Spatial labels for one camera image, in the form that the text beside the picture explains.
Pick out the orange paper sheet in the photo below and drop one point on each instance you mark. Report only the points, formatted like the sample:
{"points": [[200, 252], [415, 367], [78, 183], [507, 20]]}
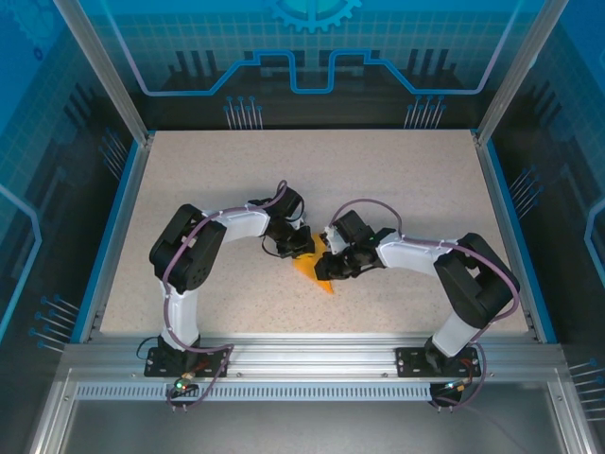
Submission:
{"points": [[306, 267]]}

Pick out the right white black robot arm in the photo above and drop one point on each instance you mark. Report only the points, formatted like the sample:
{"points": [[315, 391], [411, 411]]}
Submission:
{"points": [[451, 336]]}

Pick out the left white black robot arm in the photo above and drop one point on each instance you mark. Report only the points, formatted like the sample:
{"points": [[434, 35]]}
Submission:
{"points": [[182, 312]]}

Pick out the small connector with LED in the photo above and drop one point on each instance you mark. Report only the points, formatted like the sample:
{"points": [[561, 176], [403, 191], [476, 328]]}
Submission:
{"points": [[456, 387], [182, 385]]}

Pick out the grey metal lower shelf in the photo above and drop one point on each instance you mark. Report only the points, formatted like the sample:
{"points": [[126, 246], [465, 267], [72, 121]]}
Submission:
{"points": [[307, 430]]}

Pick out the blue printed back panel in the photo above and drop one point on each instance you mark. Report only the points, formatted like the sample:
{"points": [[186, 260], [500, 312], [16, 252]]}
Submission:
{"points": [[302, 47]]}

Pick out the blue printed side panel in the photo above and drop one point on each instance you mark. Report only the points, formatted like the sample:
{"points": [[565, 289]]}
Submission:
{"points": [[38, 189], [567, 189]]}

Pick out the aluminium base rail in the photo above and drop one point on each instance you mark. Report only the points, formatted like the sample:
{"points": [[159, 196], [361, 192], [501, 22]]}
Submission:
{"points": [[312, 354]]}

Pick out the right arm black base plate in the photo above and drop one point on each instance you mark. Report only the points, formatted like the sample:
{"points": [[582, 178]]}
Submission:
{"points": [[411, 361]]}

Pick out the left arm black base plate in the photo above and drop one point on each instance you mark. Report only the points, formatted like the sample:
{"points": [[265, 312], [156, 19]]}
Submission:
{"points": [[153, 369]]}

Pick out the aluminium frame post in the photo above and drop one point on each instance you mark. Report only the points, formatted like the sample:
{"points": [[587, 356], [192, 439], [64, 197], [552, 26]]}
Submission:
{"points": [[115, 80], [505, 80]]}

